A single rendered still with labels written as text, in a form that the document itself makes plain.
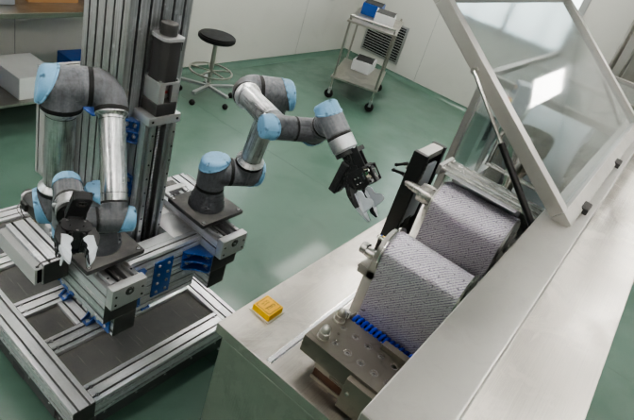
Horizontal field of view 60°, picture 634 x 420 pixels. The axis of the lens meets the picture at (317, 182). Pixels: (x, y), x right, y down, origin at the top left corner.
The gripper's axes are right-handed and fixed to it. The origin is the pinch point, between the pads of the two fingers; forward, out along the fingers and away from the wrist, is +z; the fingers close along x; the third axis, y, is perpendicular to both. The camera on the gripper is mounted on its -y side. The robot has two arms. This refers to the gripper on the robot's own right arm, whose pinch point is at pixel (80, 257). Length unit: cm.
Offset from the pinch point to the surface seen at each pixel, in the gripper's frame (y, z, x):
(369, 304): 4, 12, -79
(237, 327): 27, -2, -50
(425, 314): -5, 26, -85
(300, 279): 23, -20, -78
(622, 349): 76, -16, -352
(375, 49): 40, -517, -439
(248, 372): 35, 8, -52
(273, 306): 23, -7, -62
